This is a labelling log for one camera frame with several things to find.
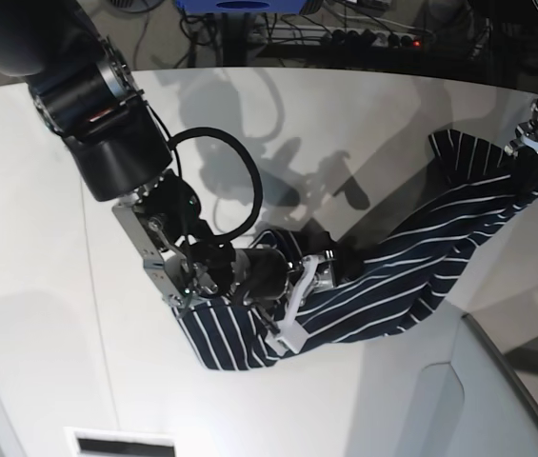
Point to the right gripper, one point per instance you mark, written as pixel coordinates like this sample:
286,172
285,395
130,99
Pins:
293,266

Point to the navy white striped t-shirt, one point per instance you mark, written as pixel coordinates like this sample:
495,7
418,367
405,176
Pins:
407,276

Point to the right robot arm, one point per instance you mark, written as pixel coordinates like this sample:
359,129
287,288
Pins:
83,89

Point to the power strip with red light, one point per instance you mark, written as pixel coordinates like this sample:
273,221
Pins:
365,38

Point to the blue plastic bin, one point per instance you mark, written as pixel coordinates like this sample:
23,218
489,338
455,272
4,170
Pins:
240,6

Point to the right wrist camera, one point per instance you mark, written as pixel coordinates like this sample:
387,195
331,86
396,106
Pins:
290,339

